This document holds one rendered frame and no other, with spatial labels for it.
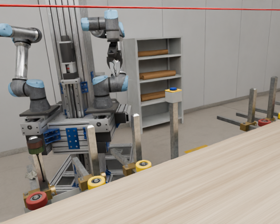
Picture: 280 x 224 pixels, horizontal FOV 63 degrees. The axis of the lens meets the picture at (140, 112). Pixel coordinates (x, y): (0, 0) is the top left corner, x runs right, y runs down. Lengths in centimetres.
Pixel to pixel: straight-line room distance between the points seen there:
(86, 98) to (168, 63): 268
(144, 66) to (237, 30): 240
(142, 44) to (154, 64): 43
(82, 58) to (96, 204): 122
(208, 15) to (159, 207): 446
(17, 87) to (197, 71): 370
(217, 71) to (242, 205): 446
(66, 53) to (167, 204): 131
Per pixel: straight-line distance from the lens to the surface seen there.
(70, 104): 190
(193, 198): 97
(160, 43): 431
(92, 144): 115
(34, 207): 108
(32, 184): 128
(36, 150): 103
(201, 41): 491
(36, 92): 185
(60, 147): 192
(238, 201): 99
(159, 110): 446
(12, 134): 384
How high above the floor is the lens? 150
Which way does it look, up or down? 17 degrees down
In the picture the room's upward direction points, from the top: 4 degrees counter-clockwise
